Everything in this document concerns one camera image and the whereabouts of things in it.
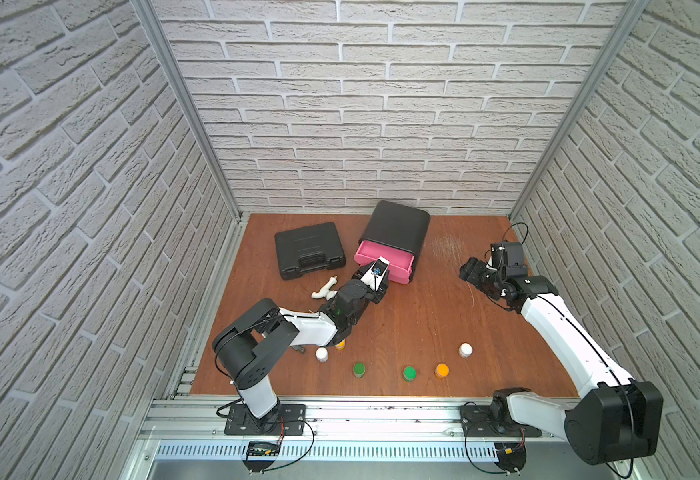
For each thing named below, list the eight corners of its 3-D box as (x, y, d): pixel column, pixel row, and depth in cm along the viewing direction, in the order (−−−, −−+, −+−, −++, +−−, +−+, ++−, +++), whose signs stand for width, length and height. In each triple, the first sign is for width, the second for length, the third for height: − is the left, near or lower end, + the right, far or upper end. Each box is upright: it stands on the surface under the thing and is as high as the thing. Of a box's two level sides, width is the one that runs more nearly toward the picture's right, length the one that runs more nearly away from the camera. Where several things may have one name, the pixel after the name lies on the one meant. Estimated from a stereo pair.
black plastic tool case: (283, 282, 101) (280, 274, 97) (277, 240, 113) (274, 231, 109) (346, 268, 105) (345, 259, 101) (334, 229, 117) (333, 220, 113)
